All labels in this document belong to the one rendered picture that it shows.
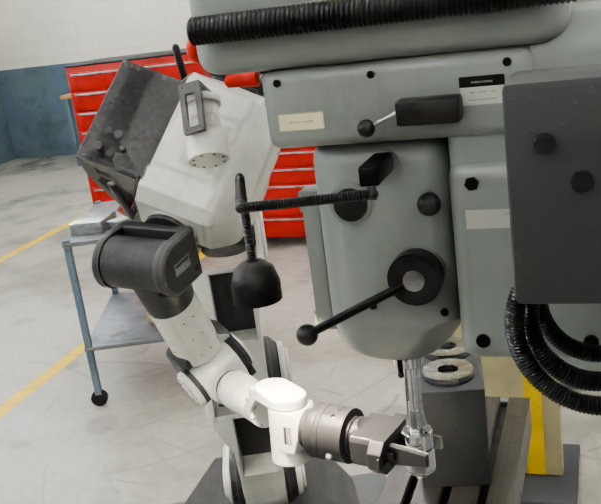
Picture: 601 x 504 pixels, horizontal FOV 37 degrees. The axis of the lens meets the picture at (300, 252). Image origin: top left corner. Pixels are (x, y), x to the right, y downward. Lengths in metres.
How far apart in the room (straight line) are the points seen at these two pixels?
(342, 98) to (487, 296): 0.30
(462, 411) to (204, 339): 0.47
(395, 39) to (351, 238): 0.27
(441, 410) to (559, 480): 1.85
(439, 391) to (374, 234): 0.47
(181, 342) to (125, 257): 0.20
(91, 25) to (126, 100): 10.32
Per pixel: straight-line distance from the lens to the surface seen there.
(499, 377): 3.24
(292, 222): 6.37
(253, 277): 1.25
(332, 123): 1.11
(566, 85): 0.81
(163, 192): 1.51
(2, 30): 12.66
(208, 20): 1.10
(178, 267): 1.49
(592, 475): 3.47
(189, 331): 1.59
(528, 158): 0.82
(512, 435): 1.79
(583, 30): 1.07
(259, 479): 2.17
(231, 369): 1.66
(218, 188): 1.51
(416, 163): 1.12
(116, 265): 1.51
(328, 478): 2.43
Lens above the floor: 1.83
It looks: 17 degrees down
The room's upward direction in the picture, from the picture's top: 8 degrees counter-clockwise
